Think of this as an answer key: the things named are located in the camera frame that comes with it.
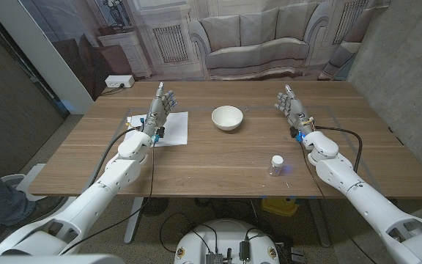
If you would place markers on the white robot torso edge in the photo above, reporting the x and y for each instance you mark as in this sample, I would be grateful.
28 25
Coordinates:
50 259

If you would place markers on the white wall pillar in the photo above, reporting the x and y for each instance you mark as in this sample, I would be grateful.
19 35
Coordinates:
50 62

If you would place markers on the white ceramic bowl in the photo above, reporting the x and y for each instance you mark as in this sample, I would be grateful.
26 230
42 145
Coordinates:
227 117

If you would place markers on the white paper sheet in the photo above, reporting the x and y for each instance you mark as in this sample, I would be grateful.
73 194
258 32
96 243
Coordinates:
176 128

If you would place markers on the small clear bottle white cap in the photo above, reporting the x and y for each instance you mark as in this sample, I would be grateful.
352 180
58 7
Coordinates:
276 165

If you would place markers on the dark person shoe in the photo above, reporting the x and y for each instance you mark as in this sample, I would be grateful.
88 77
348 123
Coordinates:
46 205

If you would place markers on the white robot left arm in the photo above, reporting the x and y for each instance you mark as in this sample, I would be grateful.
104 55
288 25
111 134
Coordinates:
97 190

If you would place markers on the printed living room backdrop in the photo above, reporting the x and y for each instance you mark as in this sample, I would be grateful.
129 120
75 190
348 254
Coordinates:
255 36

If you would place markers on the white metal table leg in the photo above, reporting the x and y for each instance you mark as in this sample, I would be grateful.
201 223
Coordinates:
321 223
133 220

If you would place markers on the white power strip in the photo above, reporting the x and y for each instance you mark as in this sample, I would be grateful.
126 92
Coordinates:
119 80

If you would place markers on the yellow plastic object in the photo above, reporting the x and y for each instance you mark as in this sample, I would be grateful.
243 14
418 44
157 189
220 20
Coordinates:
280 207

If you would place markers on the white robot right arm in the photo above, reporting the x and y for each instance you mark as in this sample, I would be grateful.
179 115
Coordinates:
365 205

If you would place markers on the black round floor fan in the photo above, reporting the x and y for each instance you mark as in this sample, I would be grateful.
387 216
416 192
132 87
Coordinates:
155 206

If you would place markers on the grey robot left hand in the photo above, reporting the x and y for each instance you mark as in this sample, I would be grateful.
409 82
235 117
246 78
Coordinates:
156 113

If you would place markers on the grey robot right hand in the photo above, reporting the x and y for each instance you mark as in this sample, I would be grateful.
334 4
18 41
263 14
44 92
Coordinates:
295 110

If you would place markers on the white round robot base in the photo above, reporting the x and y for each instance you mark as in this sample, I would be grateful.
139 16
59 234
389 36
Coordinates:
225 236

